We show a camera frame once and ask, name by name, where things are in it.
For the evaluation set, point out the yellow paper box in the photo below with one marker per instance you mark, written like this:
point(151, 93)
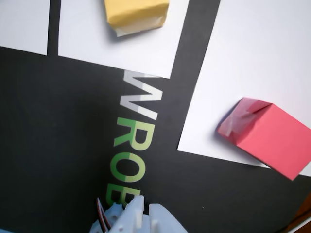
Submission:
point(136, 14)

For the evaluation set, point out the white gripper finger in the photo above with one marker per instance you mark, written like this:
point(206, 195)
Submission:
point(126, 218)
point(165, 221)

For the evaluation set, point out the white sheet marked home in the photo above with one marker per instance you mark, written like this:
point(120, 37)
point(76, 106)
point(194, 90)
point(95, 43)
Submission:
point(247, 60)

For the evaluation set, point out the pink paper box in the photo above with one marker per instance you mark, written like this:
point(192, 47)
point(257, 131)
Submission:
point(272, 138)

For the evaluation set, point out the white sheet marked 1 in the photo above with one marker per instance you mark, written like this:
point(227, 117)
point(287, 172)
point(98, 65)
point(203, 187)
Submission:
point(87, 36)

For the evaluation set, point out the dark grey printed mat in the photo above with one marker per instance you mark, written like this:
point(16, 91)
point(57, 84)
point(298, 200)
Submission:
point(53, 136)

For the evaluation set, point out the white sheet marked 2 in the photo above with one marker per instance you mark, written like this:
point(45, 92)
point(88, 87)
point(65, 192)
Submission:
point(24, 24)

